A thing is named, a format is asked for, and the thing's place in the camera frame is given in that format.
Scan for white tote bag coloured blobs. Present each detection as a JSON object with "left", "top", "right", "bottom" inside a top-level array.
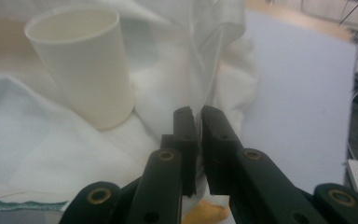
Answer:
[{"left": 0, "top": 0, "right": 260, "bottom": 224}]

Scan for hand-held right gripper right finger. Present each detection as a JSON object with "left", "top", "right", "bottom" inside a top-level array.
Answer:
[{"left": 200, "top": 105, "right": 245, "bottom": 197}]

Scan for white cup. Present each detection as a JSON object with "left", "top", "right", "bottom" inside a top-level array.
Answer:
[{"left": 23, "top": 4, "right": 136, "bottom": 131}]

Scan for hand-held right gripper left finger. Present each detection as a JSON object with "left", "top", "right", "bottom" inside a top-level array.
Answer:
[{"left": 160, "top": 105, "right": 200, "bottom": 198}]

